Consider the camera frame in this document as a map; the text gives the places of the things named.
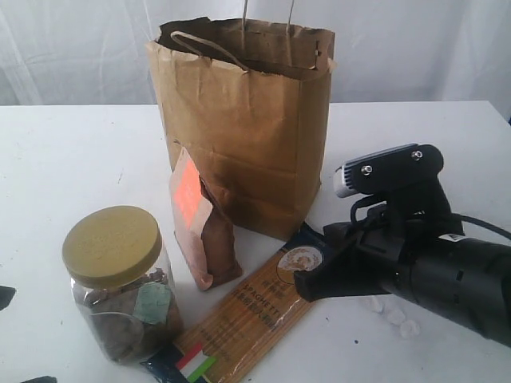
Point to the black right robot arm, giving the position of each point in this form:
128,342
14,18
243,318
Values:
464,280

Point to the clear jar gold lid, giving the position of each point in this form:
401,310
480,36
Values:
122,283

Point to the white crumpled pellet middle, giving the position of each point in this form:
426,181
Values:
395,317

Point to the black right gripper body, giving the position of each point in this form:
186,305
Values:
386,242

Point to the small brown coffee pouch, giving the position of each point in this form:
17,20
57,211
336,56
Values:
203,231

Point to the large brown paper bag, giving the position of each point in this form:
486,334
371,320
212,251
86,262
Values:
249,100

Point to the spaghetti package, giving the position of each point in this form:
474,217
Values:
248,322

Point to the white crumpled pellet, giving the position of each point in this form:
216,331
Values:
376,305
395,317
409,329

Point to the white crumpled pellet left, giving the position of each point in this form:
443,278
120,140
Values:
376,305

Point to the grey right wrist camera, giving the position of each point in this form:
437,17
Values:
388,170

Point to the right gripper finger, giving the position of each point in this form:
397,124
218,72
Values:
334,280

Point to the white crumpled pellet near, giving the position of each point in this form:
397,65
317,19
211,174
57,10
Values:
409,329

